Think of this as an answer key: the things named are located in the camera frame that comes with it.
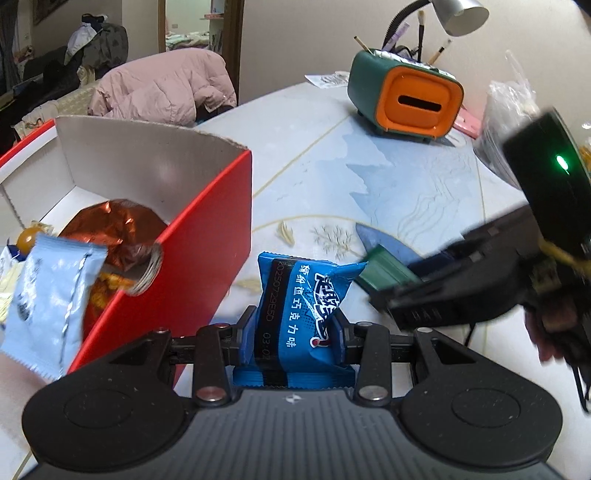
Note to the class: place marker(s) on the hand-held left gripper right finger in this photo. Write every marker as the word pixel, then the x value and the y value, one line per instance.
pixel 344 334

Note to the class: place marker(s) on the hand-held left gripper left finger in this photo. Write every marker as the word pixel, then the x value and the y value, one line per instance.
pixel 247 332

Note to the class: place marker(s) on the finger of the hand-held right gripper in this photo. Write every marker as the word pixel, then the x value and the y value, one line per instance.
pixel 438 304
pixel 448 263

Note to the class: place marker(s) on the green snack packet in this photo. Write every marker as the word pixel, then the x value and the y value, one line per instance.
pixel 388 272

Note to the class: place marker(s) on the red cardboard box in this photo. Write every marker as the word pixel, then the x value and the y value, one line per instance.
pixel 198 240

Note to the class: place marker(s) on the red snack packet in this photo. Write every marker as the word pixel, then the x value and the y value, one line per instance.
pixel 108 295

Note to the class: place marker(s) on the brown foil snack packet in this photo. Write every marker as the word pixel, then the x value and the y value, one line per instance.
pixel 120 230

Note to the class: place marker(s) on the light blue snack packet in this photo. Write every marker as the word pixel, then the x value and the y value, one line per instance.
pixel 51 300

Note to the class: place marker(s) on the small round cake packet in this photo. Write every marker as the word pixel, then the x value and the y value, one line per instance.
pixel 30 237

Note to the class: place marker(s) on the cream snack packet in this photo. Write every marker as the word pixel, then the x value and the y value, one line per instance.
pixel 9 290

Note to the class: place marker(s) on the person's right hand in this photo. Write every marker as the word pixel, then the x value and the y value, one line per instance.
pixel 554 327

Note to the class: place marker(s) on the yellow rubber band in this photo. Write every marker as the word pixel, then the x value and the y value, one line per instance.
pixel 561 253

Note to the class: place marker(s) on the clear plastic bag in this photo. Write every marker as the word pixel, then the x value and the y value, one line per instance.
pixel 501 110

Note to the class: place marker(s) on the pink folder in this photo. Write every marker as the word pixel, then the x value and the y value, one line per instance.
pixel 468 128

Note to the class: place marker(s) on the green and orange tissue box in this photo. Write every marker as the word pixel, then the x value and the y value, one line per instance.
pixel 406 97

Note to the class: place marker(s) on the paint brush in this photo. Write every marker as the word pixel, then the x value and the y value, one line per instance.
pixel 421 30
pixel 441 51

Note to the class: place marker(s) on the silver desk lamp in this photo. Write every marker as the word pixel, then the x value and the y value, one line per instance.
pixel 457 16

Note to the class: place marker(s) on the white paper packet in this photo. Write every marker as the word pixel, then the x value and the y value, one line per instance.
pixel 328 79

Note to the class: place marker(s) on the pink puffer jacket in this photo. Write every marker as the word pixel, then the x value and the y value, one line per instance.
pixel 161 83

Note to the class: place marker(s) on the cream and yellow cushion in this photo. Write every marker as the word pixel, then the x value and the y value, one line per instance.
pixel 69 104

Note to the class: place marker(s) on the pile of clothes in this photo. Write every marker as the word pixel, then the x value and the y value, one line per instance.
pixel 99 41

